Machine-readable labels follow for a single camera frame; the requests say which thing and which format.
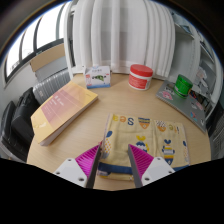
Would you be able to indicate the small white and blue box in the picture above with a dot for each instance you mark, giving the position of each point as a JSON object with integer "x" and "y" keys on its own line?
{"x": 97, "y": 77}

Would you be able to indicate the white curtain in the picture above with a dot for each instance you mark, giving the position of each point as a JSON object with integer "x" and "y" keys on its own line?
{"x": 120, "y": 33}

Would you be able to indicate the black-framed window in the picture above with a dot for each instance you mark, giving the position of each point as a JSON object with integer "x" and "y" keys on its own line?
{"x": 36, "y": 36}

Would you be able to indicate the yellow printed towel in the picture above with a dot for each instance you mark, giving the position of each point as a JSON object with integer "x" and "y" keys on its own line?
{"x": 150, "y": 136}

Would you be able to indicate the grey laptop with stickers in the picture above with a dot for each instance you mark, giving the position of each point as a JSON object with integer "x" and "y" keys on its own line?
{"x": 183, "y": 105}

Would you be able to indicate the white jar with red lid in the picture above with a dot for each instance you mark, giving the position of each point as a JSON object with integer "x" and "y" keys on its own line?
{"x": 140, "y": 78}

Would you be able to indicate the brown cardboard sheet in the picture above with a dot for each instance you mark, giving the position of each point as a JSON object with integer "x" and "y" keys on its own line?
{"x": 46, "y": 56}

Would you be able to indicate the black suitcase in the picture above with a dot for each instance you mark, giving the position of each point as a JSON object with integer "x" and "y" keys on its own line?
{"x": 10, "y": 133}

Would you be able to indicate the black bag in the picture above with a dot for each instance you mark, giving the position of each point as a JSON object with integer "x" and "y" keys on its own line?
{"x": 25, "y": 110}

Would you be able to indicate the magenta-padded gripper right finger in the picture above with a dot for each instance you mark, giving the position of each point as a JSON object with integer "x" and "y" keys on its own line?
{"x": 143, "y": 163}

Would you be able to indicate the grey radiator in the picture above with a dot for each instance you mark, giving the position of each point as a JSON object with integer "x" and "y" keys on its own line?
{"x": 50, "y": 85}

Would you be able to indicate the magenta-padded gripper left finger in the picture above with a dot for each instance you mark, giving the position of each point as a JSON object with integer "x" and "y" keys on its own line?
{"x": 85, "y": 163}

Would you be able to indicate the green can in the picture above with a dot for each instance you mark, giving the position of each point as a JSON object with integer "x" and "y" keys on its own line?
{"x": 183, "y": 86}

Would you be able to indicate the white shelf unit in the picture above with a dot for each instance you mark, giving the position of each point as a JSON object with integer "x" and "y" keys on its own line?
{"x": 203, "y": 66}

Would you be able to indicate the yellow and pink book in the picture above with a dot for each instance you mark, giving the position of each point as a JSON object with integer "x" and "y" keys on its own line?
{"x": 61, "y": 110}

